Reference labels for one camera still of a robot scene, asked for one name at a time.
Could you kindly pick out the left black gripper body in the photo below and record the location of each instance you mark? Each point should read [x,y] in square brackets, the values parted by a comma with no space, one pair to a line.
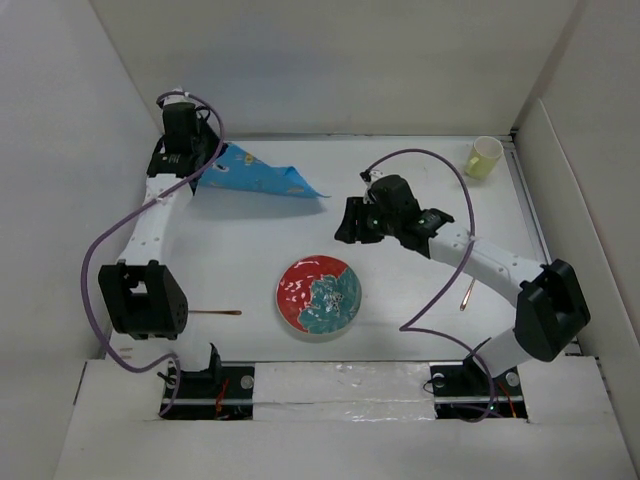
[207,143]

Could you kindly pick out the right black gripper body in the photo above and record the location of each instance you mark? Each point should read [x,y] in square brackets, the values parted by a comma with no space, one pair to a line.
[371,223]

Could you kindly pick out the blue space-print cloth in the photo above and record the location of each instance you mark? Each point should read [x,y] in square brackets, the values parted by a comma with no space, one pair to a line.
[237,169]

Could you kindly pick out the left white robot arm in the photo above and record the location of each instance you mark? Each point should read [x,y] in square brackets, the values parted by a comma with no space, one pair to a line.
[141,295]

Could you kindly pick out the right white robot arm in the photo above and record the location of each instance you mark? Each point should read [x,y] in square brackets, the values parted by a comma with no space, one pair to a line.
[548,300]

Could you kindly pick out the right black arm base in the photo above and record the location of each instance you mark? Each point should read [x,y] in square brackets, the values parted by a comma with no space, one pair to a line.
[462,397]

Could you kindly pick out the red and teal plate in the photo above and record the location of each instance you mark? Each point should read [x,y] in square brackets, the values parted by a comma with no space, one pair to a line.
[318,297]

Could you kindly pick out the copper spoon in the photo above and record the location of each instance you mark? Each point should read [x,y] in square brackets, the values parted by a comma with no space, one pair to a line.
[465,301]

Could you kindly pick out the pale yellow mug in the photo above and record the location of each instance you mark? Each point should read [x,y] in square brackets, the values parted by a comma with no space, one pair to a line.
[484,155]

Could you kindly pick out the copper fork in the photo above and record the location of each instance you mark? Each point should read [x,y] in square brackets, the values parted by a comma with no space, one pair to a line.
[216,312]

